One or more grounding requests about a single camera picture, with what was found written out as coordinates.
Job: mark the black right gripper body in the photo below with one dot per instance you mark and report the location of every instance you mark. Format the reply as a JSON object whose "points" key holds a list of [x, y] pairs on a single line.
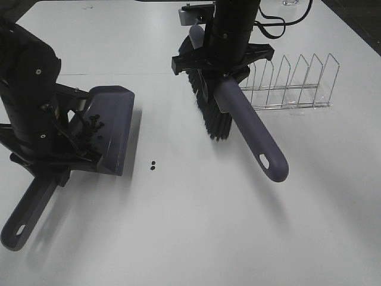
{"points": [[220, 60]]}

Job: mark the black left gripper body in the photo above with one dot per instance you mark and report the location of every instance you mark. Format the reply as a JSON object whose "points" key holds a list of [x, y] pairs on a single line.
{"points": [[54, 160]]}

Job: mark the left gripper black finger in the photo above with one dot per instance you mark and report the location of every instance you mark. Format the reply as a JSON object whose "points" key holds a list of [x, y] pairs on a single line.
{"points": [[63, 176], [30, 167]]}

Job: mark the purple hand brush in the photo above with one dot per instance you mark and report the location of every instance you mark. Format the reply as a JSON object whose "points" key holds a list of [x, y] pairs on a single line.
{"points": [[222, 102]]}

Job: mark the pile of coffee beans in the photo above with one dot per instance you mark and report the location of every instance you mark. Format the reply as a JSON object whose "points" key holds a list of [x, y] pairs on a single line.
{"points": [[90, 129]]}

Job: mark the purple dustpan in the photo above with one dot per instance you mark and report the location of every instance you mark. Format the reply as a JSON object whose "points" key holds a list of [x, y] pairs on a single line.
{"points": [[114, 104]]}

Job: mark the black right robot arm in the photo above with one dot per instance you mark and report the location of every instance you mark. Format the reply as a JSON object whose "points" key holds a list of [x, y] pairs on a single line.
{"points": [[232, 24]]}

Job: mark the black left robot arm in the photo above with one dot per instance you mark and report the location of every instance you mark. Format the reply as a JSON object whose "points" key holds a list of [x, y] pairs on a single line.
{"points": [[23, 77]]}

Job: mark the clear glass at table edge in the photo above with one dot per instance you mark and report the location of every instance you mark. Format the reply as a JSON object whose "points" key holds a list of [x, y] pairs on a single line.
{"points": [[290, 2]]}

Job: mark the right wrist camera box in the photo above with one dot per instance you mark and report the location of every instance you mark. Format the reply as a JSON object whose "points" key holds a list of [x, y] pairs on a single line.
{"points": [[190, 15]]}

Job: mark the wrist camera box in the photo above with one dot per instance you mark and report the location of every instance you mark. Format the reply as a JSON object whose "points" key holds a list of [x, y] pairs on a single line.
{"points": [[70, 98], [190, 15]]}

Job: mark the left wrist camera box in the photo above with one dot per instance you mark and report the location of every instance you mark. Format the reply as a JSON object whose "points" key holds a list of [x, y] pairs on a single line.
{"points": [[70, 98]]}

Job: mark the chrome wire dish rack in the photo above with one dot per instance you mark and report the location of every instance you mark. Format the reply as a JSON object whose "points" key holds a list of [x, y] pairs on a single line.
{"points": [[286, 85]]}

